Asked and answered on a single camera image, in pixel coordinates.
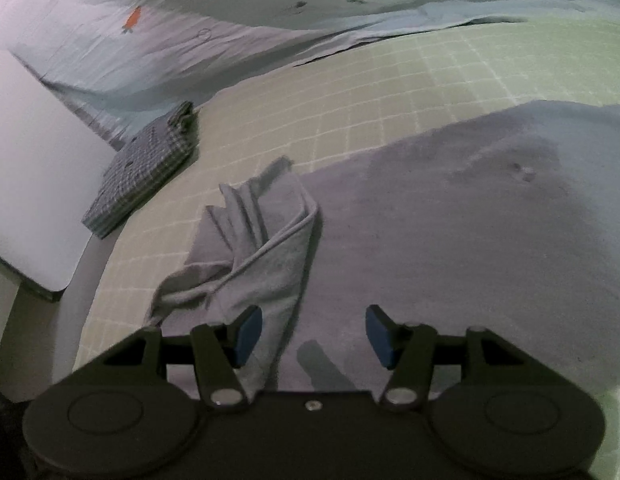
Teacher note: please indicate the light blue carrot print sheet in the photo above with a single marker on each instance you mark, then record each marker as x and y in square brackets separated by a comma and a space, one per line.
[240, 50]

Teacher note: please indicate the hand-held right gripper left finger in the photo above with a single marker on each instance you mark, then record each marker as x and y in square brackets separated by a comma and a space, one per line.
[247, 335]

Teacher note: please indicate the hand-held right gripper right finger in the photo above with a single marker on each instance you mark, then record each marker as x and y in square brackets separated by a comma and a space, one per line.
[380, 335]

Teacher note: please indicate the grey bed frame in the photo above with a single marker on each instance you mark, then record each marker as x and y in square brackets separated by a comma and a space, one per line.
[65, 340]

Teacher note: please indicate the folded blue plaid garment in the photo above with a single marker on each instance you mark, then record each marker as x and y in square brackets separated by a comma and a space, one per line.
[140, 175]

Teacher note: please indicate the grey cotton garment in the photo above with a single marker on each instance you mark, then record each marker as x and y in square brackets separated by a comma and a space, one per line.
[440, 235]

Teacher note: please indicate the white board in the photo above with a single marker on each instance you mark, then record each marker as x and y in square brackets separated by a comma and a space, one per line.
[35, 160]

